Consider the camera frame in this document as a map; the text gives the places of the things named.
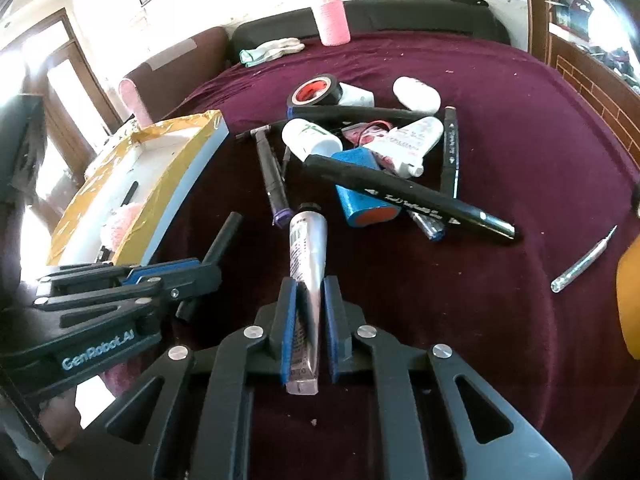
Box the slim black pen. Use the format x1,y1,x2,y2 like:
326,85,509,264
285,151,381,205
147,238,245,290
120,181,139,207

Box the pink hand cream tube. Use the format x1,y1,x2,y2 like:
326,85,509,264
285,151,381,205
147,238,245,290
286,204,328,396

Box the blue battery pack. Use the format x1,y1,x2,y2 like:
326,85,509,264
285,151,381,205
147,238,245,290
330,146,403,230

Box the black marker purple cap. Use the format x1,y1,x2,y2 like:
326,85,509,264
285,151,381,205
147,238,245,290
255,133,294,229

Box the clear blue gel pen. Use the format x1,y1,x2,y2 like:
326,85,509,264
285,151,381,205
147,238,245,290
408,210,446,242

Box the large black marker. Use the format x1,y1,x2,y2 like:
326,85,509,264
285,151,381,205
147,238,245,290
304,155,518,242

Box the black marker yellow cap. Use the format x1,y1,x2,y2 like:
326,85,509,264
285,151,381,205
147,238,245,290
440,106,460,198

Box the white bottle green label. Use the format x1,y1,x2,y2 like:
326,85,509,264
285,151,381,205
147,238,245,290
282,118,343,162

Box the silver white cream tube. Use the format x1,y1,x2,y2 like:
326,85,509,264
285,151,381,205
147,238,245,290
387,116,444,179

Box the rose pattern cream tube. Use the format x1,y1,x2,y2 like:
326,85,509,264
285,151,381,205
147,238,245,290
341,120,395,172

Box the black marker blue caps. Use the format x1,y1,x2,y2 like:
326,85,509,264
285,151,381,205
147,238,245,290
288,105,427,122

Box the person's left hand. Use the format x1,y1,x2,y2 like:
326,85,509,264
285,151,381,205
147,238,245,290
38,388,82,450

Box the black round stick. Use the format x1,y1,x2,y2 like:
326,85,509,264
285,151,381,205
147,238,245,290
176,211,243,321

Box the white tray with yellow tape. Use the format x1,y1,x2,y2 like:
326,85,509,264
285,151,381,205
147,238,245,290
47,110,229,266

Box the black pen refill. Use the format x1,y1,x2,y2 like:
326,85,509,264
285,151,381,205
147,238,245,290
280,146,292,182

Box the brown armchair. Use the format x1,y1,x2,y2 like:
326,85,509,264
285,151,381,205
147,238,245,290
118,27,229,127

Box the maroon bed blanket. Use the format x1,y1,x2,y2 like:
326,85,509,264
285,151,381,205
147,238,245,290
155,32,639,478

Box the black silver pen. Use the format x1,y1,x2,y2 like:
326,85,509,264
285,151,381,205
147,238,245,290
234,119,288,141

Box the white power adapter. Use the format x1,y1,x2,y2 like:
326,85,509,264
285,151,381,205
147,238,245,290
338,82,375,107

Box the black tape roll red core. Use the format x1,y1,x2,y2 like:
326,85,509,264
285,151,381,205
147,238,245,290
286,74,343,107

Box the white green glove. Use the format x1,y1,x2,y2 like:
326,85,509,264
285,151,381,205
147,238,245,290
239,38,305,67

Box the white bottle red label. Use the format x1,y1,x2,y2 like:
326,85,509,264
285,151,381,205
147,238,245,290
393,76,442,115

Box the silver craft knife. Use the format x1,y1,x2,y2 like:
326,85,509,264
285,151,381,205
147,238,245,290
550,226,617,294

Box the yellow packing tape roll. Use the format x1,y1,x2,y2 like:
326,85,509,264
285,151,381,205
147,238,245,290
616,237,640,361

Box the pink water bottle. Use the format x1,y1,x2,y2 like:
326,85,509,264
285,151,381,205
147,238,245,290
311,0,352,47

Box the black headboard cushion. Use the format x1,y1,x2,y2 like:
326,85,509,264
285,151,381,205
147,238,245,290
227,0,511,62

